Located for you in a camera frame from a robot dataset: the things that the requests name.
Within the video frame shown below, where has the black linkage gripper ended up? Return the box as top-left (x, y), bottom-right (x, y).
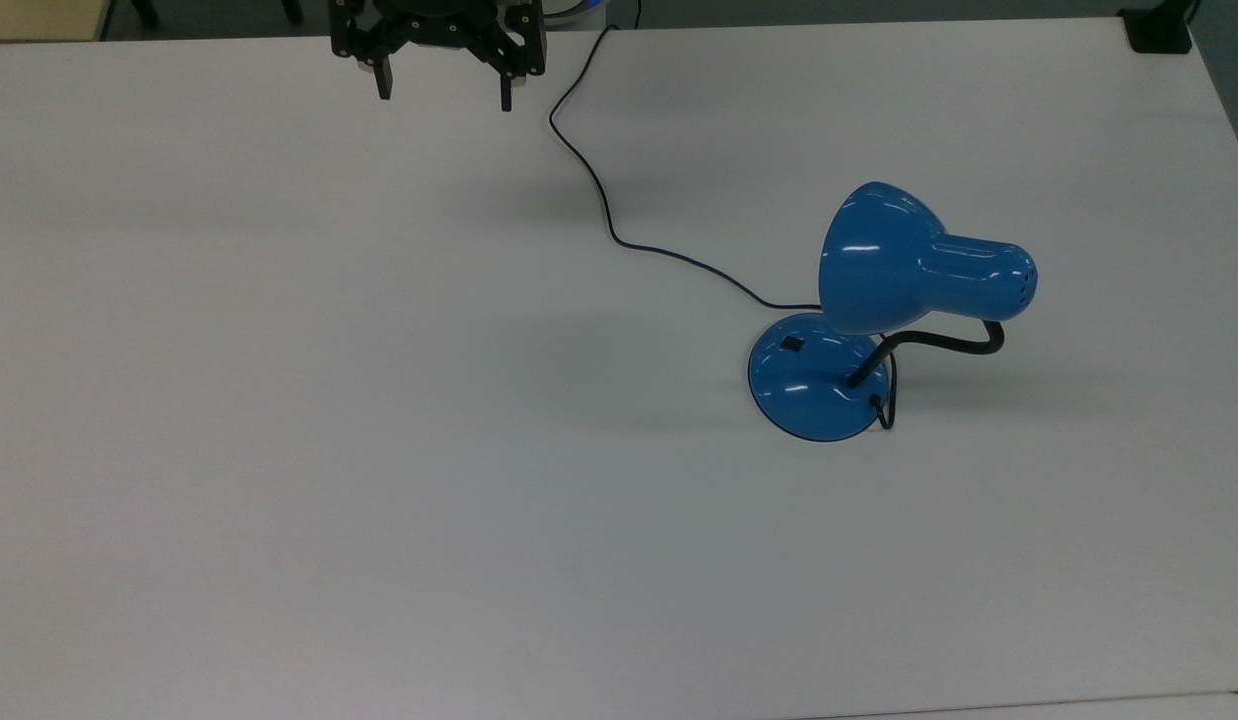
top-left (329, 0), bottom-right (549, 113)

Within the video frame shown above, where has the blue gooseneck desk lamp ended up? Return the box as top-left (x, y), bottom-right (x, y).
top-left (747, 181), bottom-right (1038, 443)

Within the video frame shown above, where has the beige wooden board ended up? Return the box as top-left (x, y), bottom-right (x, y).
top-left (0, 0), bottom-right (114, 43)

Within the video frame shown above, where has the black table clamp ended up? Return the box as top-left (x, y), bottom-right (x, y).
top-left (1117, 0), bottom-right (1203, 55)

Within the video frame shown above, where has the black lamp power cable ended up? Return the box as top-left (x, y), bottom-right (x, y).
top-left (548, 0), bottom-right (899, 432)

